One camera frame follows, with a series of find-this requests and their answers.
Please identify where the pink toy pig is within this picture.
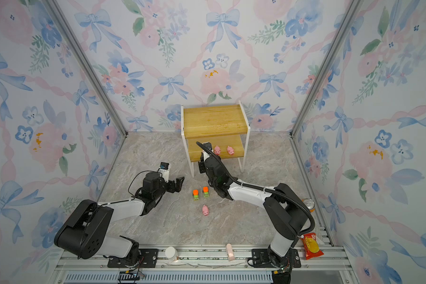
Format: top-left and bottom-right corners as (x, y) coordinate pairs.
(214, 146), (221, 156)
(227, 146), (235, 156)
(202, 205), (209, 216)

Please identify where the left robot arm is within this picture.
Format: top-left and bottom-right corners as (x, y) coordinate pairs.
(54, 169), (185, 267)

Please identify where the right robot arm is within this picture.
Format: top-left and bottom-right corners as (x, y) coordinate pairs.
(200, 151), (315, 268)

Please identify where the orange green toy truck left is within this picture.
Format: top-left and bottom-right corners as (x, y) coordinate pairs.
(192, 189), (200, 201)

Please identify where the orange green toy truck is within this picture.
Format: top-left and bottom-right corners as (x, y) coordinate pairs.
(202, 186), (209, 198)
(192, 189), (200, 201)

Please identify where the orange green toy truck right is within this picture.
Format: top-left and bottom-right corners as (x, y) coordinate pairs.
(202, 186), (209, 198)

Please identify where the white round cap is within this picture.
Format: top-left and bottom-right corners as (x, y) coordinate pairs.
(164, 246), (179, 262)

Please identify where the pink eraser block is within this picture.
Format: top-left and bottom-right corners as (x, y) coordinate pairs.
(226, 243), (235, 262)

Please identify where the orange soda can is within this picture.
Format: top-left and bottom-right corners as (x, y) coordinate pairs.
(302, 198), (315, 213)

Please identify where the red snack bag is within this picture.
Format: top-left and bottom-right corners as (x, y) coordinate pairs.
(301, 233), (324, 260)

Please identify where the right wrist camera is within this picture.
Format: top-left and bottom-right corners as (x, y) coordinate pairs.
(203, 142), (213, 152)

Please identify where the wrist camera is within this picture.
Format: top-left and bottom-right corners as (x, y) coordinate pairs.
(203, 142), (213, 152)
(158, 162), (170, 182)

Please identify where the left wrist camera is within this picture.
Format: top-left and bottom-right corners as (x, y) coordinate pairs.
(158, 162), (170, 182)

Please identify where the white frame wooden shelf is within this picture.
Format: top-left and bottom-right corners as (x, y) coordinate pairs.
(181, 102), (250, 177)

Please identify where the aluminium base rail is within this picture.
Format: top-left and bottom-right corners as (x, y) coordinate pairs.
(49, 245), (358, 284)

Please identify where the aluminium corner post right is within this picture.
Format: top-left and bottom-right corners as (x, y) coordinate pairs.
(291, 0), (362, 139)

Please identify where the aluminium corner post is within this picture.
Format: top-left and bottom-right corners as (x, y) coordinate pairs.
(42, 0), (128, 137)
(291, 0), (362, 139)

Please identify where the aluminium corner post left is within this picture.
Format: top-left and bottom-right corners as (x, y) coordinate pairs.
(42, 0), (128, 137)

